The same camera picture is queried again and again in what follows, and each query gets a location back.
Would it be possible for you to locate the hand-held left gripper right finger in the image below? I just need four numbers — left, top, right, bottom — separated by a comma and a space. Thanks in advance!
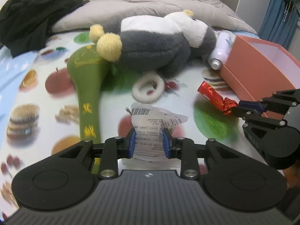
162, 129, 244, 180

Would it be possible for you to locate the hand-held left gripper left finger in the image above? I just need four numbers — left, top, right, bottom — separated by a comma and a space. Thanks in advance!
56, 129, 137, 180

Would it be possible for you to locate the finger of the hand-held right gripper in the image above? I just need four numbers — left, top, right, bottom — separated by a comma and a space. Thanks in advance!
232, 106, 287, 128
238, 89, 300, 112

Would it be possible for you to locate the white printed snack packet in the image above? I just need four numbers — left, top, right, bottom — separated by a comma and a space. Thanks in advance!
127, 102, 189, 163

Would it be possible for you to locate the pink cardboard box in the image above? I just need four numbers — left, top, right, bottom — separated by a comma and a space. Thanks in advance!
219, 35, 300, 120

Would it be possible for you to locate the shiny red candy wrapper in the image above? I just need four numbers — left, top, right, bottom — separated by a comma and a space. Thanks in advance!
197, 81, 238, 115

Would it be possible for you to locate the small red candy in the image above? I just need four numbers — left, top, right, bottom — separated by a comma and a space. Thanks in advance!
164, 81, 180, 92

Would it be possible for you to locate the white spray can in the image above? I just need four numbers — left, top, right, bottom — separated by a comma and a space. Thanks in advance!
208, 31, 232, 70

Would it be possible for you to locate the green cloth fan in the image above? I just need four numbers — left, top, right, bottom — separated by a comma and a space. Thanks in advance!
66, 46, 113, 174

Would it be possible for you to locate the blue curtain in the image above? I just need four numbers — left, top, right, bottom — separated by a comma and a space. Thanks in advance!
258, 0, 300, 50

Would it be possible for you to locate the food print bed sheet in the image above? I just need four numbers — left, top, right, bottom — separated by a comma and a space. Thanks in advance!
0, 27, 286, 216

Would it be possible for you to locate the grey and white penguin plush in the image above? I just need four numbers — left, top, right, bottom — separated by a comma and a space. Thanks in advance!
89, 9, 217, 78

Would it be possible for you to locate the grey duvet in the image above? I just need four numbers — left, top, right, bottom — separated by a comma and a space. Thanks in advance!
52, 0, 258, 34

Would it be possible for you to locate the black clothing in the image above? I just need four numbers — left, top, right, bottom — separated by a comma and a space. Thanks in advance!
0, 0, 89, 58

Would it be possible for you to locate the white fluffy hair tie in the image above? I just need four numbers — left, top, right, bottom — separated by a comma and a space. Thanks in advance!
132, 73, 166, 103

